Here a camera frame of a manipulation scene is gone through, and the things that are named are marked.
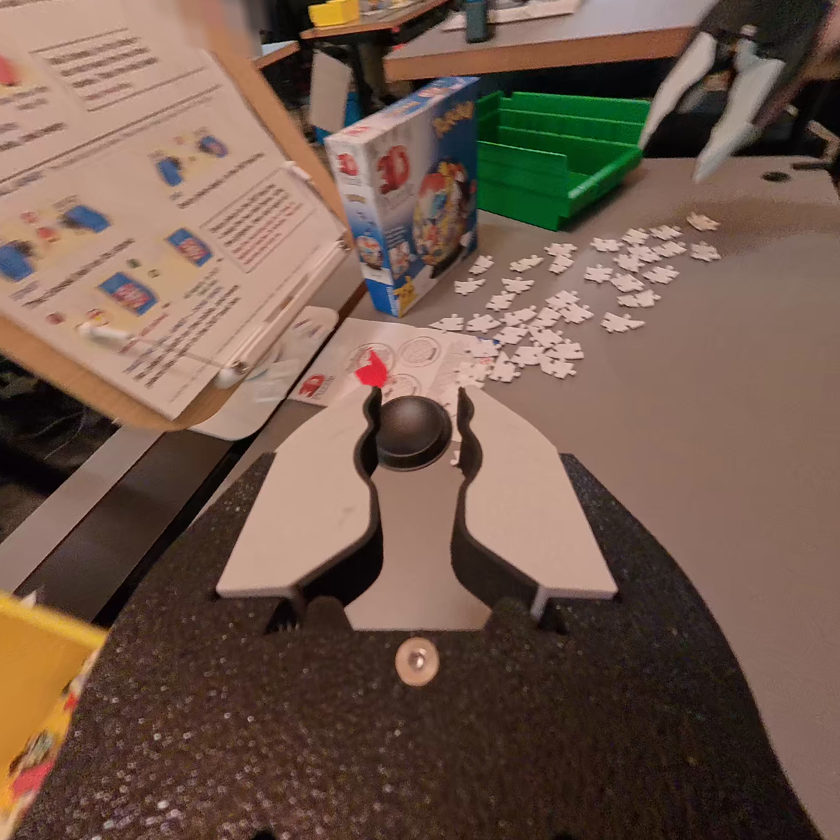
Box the scatter of white puzzle pieces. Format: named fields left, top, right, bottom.
left=430, top=211, right=723, bottom=388

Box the black round stand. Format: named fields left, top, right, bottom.
left=374, top=395, right=455, bottom=472

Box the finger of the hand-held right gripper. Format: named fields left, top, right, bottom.
left=638, top=31, right=719, bottom=151
left=692, top=38, right=787, bottom=185

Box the blue puzzle box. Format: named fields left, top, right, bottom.
left=323, top=77, right=481, bottom=319

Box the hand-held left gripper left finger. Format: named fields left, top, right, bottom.
left=215, top=387, right=385, bottom=608

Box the printed instruction sheet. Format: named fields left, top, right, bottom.
left=0, top=0, right=352, bottom=421

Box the white folded leaflet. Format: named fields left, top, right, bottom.
left=289, top=317, right=490, bottom=408

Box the yellow plastic bin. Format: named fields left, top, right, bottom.
left=0, top=591, right=109, bottom=837

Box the white rounded board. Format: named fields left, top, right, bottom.
left=190, top=305, right=342, bottom=442

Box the heap of printed puzzle pieces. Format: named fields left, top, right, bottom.
left=0, top=663, right=89, bottom=831

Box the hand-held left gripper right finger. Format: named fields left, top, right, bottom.
left=450, top=387, right=619, bottom=618

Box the task instruction sheet on clipboard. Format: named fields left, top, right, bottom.
left=0, top=0, right=365, bottom=434

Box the green plastic bin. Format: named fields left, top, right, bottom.
left=476, top=91, right=652, bottom=232

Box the small yellow box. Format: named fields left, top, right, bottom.
left=308, top=0, right=362, bottom=27

